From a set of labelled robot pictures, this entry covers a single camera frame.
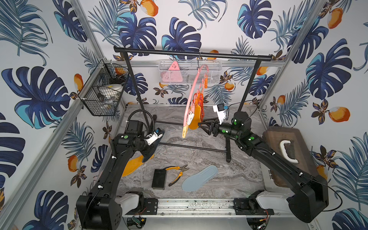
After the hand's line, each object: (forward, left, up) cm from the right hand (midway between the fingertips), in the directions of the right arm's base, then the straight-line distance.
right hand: (201, 121), depth 71 cm
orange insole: (+7, +1, -6) cm, 9 cm away
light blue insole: (-18, +2, -33) cm, 37 cm away
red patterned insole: (+10, +1, +4) cm, 11 cm away
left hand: (-5, +28, -13) cm, 31 cm away
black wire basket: (+39, +63, +3) cm, 74 cm away
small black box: (-19, +22, -27) cm, 40 cm away
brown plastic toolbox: (-4, -48, -12) cm, 49 cm away
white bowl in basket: (+18, +49, +5) cm, 53 cm away
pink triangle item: (+34, +16, +5) cm, 38 cm away
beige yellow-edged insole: (-9, +41, -32) cm, 52 cm away
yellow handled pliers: (-12, +9, -31) cm, 34 cm away
